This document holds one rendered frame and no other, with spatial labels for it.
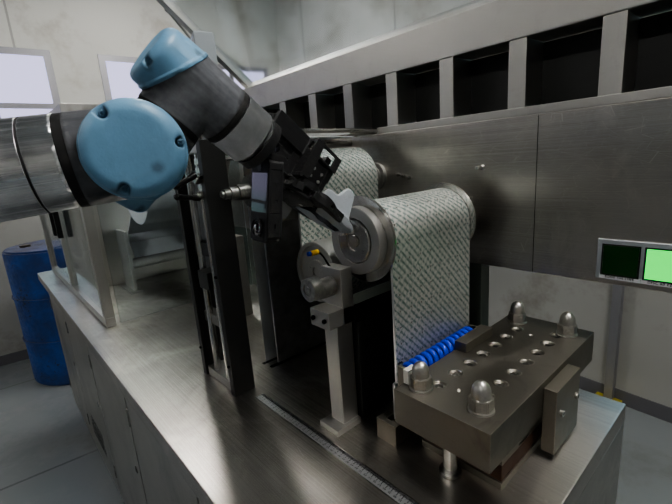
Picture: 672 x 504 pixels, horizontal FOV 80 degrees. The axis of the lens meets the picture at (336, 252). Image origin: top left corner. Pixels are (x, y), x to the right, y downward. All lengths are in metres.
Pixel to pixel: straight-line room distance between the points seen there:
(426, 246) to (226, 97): 0.41
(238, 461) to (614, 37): 0.92
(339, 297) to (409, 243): 0.15
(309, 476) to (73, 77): 3.69
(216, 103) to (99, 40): 3.65
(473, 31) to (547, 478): 0.80
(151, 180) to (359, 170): 0.65
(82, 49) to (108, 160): 3.77
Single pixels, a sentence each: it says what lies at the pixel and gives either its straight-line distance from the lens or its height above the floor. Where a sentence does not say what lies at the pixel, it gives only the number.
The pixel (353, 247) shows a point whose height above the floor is 1.24.
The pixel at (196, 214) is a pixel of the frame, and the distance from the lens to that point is 0.92.
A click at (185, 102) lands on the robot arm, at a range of 0.49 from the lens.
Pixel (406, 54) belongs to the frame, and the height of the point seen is 1.61.
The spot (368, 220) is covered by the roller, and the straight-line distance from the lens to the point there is 0.64.
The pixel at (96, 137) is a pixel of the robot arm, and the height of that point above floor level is 1.41.
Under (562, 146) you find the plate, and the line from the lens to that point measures 0.84.
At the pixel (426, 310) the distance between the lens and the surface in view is 0.76.
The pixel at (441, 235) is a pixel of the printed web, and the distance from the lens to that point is 0.76.
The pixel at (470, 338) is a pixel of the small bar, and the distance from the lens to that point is 0.80.
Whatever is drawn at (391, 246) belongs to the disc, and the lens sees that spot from 0.64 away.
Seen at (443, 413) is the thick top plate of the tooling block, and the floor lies 1.03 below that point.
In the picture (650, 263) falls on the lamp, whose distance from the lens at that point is 0.82.
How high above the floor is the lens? 1.39
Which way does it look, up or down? 13 degrees down
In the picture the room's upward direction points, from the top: 4 degrees counter-clockwise
